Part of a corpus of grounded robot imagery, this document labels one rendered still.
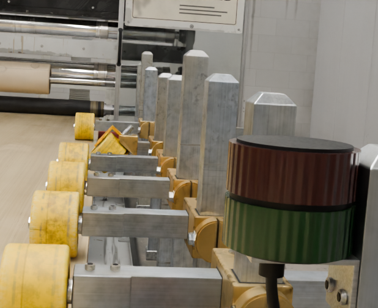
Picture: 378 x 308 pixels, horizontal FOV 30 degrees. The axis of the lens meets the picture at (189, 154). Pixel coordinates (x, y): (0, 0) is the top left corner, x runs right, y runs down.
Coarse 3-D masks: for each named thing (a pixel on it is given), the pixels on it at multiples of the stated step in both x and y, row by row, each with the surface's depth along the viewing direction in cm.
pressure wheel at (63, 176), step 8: (48, 168) 108; (56, 168) 108; (64, 168) 108; (72, 168) 108; (80, 168) 108; (48, 176) 107; (56, 176) 107; (64, 176) 107; (72, 176) 107; (80, 176) 107; (48, 184) 106; (56, 184) 106; (64, 184) 107; (72, 184) 107; (80, 184) 107; (80, 192) 107; (80, 200) 107; (80, 208) 108
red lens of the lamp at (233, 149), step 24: (240, 144) 31; (240, 168) 31; (264, 168) 30; (288, 168) 30; (312, 168) 29; (336, 168) 30; (240, 192) 31; (264, 192) 30; (288, 192) 30; (312, 192) 30; (336, 192) 30
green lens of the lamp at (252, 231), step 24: (240, 216) 31; (264, 216) 30; (288, 216) 30; (312, 216) 30; (336, 216) 30; (240, 240) 31; (264, 240) 30; (288, 240) 30; (312, 240) 30; (336, 240) 30
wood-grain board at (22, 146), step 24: (0, 120) 251; (24, 120) 257; (48, 120) 263; (72, 120) 269; (0, 144) 187; (24, 144) 190; (48, 144) 193; (0, 168) 149; (24, 168) 151; (0, 192) 123; (24, 192) 124; (0, 216) 105; (24, 216) 106; (0, 240) 92; (24, 240) 93; (0, 264) 82; (72, 264) 83
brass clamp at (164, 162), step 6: (156, 150) 141; (162, 150) 139; (162, 156) 131; (168, 156) 131; (174, 156) 131; (162, 162) 130; (168, 162) 129; (174, 162) 130; (162, 168) 129; (174, 168) 130; (156, 174) 138; (162, 174) 129
